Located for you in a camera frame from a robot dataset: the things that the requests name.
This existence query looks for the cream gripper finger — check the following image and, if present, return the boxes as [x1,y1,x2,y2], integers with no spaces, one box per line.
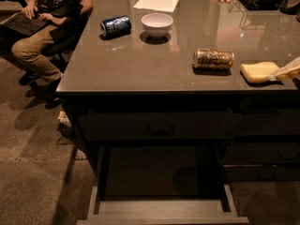
[276,70,300,81]
[268,57,300,82]

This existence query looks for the yellow sponge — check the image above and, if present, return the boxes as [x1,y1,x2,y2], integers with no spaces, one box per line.
[240,62,278,83]

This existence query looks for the dark counter cabinet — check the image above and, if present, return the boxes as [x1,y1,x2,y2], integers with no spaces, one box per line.
[55,0,300,183]

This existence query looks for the closed top drawer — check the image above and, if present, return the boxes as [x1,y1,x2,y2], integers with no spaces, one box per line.
[78,112,242,141]

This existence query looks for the open middle drawer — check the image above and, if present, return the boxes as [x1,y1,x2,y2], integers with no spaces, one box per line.
[77,142,250,225]

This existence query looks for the dark round object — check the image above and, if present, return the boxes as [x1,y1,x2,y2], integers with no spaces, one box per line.
[279,0,300,15]

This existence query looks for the brown gold drink can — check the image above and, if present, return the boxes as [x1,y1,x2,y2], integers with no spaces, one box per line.
[193,49,234,70]

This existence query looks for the white paper sheet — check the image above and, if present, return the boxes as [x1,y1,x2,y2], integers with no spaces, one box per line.
[134,0,179,12]

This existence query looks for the white bowl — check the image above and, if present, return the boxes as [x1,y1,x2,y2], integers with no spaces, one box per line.
[142,13,173,38]

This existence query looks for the blue soda can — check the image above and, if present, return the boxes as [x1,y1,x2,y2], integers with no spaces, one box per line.
[100,15,131,38]

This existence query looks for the seated person khaki pants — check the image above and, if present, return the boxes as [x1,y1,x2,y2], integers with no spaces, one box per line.
[10,0,95,94]

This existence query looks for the black laptop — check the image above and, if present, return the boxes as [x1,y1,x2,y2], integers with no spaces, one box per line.
[1,12,48,37]

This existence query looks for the black drawer handle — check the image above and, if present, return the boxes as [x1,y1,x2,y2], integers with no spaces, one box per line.
[147,125,175,136]

